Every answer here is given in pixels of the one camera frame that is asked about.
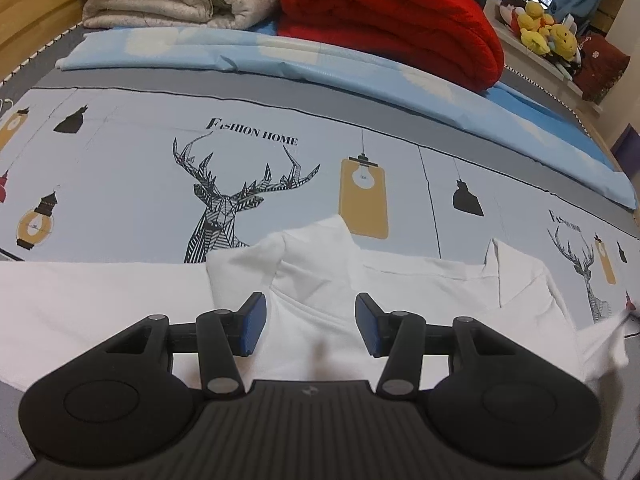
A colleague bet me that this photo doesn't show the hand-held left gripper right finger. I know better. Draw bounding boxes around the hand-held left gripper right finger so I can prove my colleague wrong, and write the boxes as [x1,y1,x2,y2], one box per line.
[354,292,522,399]

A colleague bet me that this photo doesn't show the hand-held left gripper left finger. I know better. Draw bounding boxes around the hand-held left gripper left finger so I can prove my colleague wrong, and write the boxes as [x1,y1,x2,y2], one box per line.
[94,292,268,397]

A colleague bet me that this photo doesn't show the white shirt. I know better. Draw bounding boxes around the white shirt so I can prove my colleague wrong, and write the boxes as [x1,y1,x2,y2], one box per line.
[0,214,632,397]

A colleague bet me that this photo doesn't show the printed deer bed sheet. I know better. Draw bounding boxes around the printed deer bed sheet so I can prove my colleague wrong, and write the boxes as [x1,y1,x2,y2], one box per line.
[0,25,640,480]

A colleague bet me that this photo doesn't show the light blue folded duvet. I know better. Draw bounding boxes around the light blue folded duvet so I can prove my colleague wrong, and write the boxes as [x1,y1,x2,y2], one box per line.
[55,21,637,211]

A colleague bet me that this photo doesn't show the red folded blanket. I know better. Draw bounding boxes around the red folded blanket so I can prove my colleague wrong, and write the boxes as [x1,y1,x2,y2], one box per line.
[276,0,506,97]

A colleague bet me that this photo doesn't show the purple box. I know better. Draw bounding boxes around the purple box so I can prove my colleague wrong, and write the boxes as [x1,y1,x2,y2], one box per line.
[611,124,640,177]

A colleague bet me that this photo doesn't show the dark red cushion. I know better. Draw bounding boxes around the dark red cushion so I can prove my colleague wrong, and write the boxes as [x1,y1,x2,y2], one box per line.
[571,31,632,107]

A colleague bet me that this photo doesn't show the wooden bed frame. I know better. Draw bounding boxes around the wooden bed frame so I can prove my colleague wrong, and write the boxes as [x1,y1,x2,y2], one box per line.
[0,0,85,82]

